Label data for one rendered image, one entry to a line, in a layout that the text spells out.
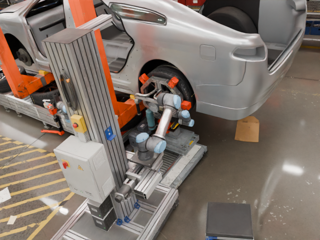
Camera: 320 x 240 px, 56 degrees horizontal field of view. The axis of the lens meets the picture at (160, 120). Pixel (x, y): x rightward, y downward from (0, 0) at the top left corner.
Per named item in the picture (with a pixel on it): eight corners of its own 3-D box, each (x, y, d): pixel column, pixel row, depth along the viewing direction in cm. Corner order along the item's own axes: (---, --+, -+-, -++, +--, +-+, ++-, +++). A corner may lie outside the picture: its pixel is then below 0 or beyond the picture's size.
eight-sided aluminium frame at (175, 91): (185, 123, 351) (181, 81, 320) (182, 126, 347) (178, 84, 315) (148, 112, 379) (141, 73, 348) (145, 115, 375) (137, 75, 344)
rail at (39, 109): (123, 145, 396) (119, 132, 384) (118, 150, 390) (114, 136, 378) (15, 104, 525) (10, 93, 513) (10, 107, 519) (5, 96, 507)
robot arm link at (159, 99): (149, 100, 273) (169, 118, 315) (160, 102, 268) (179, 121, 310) (154, 88, 276) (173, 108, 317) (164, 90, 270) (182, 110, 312)
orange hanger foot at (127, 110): (148, 105, 403) (144, 82, 384) (123, 126, 370) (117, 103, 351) (138, 102, 412) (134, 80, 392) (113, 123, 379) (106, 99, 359)
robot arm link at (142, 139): (142, 141, 279) (139, 129, 271) (154, 145, 272) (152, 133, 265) (135, 149, 271) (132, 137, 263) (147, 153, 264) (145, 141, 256)
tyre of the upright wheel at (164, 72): (192, 120, 378) (205, 78, 332) (183, 130, 363) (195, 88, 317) (150, 95, 399) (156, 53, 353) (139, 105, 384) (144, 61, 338)
